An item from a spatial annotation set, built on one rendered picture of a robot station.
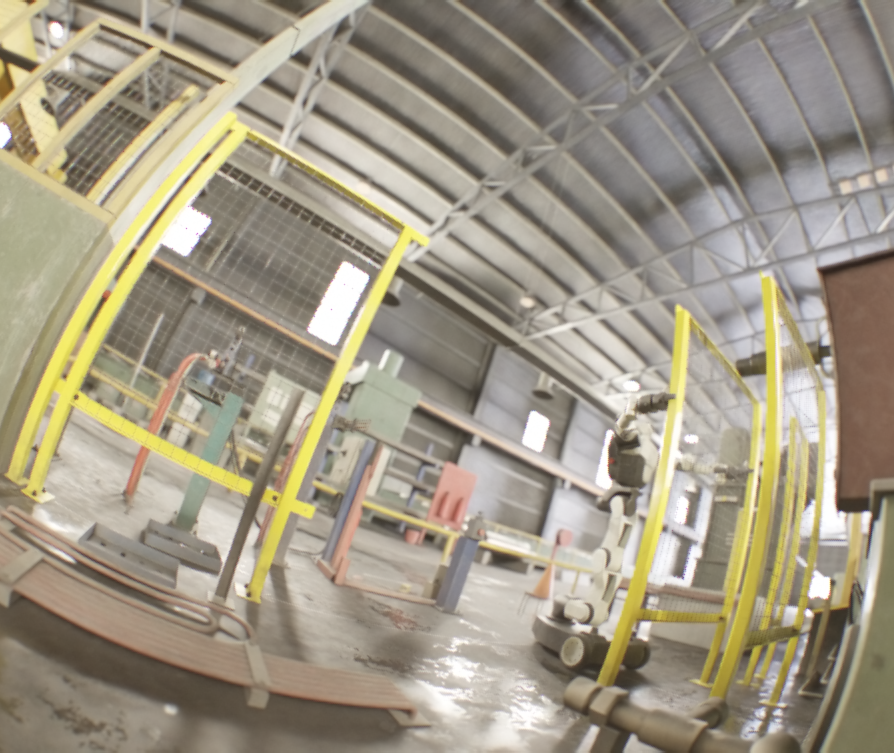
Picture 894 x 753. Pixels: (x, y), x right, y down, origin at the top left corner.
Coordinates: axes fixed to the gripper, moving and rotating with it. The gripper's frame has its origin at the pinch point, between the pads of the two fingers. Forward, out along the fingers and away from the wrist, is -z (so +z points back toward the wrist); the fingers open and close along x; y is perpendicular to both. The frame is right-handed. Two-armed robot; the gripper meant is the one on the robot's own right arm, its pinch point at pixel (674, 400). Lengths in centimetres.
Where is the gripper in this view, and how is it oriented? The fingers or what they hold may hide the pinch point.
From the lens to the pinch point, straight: 192.4
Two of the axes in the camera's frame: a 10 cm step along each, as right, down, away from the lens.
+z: -4.9, 1.5, 8.6
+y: -3.2, 8.8, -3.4
